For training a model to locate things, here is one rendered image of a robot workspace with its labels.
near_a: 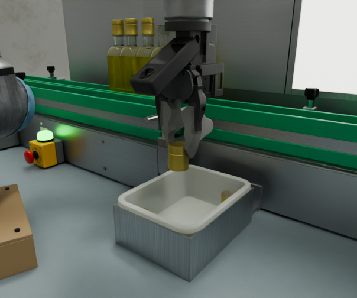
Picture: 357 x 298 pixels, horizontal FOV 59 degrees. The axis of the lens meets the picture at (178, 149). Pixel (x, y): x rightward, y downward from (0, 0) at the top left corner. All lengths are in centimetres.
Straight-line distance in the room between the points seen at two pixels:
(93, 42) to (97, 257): 91
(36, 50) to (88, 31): 247
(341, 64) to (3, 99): 70
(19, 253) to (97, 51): 89
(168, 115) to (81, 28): 89
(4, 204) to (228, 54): 64
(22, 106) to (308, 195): 59
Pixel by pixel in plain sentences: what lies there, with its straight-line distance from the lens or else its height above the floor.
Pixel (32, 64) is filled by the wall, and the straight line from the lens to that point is 378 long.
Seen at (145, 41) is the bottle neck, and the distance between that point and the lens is 89.
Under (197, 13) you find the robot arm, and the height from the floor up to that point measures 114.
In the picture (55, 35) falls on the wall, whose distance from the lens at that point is 382.
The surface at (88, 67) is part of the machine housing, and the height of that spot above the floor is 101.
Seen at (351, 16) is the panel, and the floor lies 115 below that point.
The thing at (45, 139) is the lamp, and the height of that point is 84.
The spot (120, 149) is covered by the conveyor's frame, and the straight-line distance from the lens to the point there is 81.
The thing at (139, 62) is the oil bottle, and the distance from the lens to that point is 89.
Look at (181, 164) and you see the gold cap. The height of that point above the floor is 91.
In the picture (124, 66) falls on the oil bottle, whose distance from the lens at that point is 93.
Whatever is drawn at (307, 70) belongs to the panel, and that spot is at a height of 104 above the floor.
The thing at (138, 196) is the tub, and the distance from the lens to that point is 61.
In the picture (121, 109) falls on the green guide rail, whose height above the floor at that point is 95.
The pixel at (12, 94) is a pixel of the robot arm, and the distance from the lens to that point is 69.
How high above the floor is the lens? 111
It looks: 19 degrees down
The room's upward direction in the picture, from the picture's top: straight up
